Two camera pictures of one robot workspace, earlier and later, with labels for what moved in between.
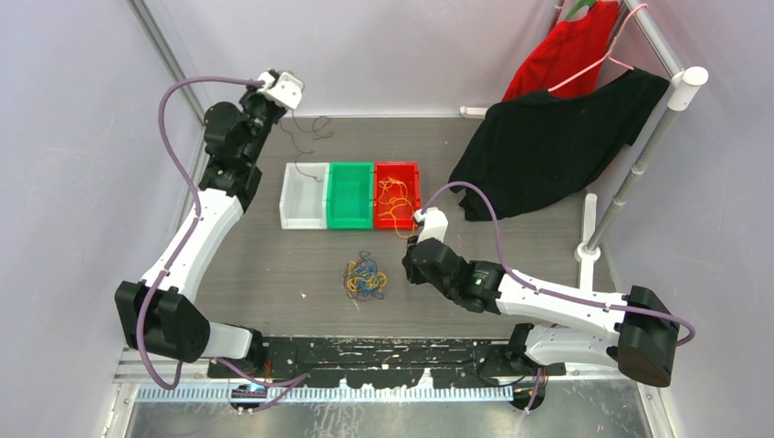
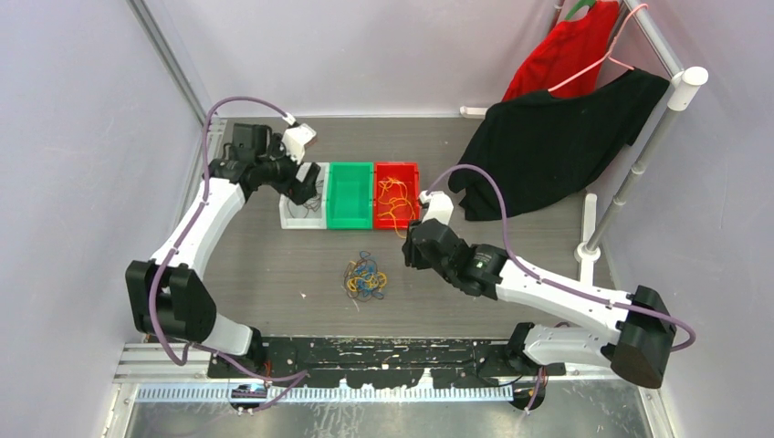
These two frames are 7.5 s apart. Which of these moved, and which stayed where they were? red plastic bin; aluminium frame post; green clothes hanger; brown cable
Moved: brown cable
Stayed: green clothes hanger; aluminium frame post; red plastic bin
